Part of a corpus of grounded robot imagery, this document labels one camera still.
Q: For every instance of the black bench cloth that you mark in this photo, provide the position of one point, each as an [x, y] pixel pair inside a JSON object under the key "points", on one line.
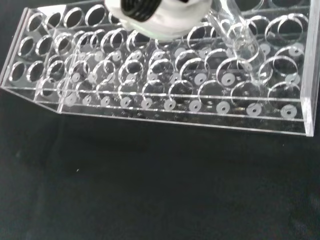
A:
{"points": [[150, 187]]}

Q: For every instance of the clear acrylic test tube rack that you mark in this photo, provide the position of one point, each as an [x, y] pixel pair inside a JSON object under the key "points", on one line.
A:
{"points": [[150, 105]]}

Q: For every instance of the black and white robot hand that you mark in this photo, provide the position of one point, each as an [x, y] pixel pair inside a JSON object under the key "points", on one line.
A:
{"points": [[165, 25]]}

